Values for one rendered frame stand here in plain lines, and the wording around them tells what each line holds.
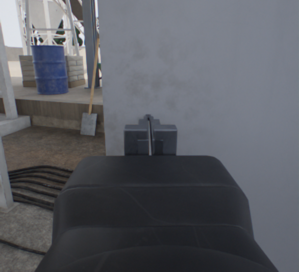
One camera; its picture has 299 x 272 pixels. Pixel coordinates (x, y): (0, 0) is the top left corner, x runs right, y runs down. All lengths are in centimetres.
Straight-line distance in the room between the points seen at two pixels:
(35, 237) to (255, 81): 149
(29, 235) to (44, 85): 323
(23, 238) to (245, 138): 149
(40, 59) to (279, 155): 430
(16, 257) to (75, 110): 214
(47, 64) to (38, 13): 921
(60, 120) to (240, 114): 329
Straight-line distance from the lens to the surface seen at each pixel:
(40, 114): 362
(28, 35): 688
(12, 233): 165
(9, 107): 357
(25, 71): 577
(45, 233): 156
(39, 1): 1323
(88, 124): 301
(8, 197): 182
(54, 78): 436
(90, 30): 506
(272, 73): 19
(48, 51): 435
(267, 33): 18
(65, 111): 331
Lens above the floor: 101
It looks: 17 degrees down
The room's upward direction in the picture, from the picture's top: straight up
